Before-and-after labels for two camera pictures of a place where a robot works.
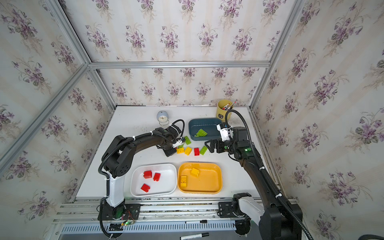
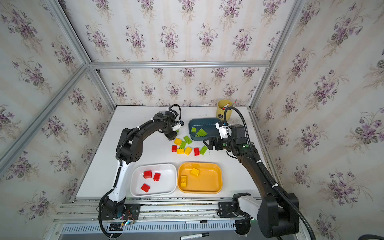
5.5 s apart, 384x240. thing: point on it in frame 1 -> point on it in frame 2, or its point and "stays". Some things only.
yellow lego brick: (195, 172) stays
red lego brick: (147, 174) stays
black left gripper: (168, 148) -> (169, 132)
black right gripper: (218, 145) stays
